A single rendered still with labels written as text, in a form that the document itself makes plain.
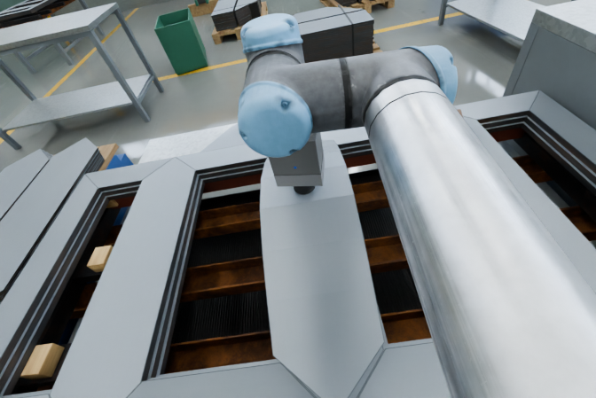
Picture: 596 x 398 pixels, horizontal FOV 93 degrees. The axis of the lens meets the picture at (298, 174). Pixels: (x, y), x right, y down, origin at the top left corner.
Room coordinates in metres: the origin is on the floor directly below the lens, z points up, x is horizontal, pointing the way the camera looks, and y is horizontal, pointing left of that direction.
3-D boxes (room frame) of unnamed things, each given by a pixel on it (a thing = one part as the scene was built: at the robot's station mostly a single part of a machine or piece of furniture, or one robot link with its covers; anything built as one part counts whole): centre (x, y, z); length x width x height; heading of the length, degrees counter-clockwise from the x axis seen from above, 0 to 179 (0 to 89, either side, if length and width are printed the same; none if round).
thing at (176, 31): (4.07, 1.08, 0.29); 0.61 x 0.46 x 0.57; 7
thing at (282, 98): (0.28, -0.01, 1.28); 0.11 x 0.11 x 0.08; 82
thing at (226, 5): (5.13, 0.30, 0.18); 1.20 x 0.80 x 0.37; 174
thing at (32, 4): (6.00, 3.56, 0.42); 1.66 x 0.84 x 0.85; 177
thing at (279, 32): (0.38, -0.01, 1.28); 0.09 x 0.08 x 0.11; 172
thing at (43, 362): (0.27, 0.67, 0.79); 0.06 x 0.05 x 0.04; 175
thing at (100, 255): (0.51, 0.60, 0.79); 0.06 x 0.05 x 0.04; 175
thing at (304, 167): (0.39, -0.01, 1.13); 0.10 x 0.09 x 0.16; 163
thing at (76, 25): (3.12, 2.10, 0.47); 1.50 x 0.70 x 0.95; 87
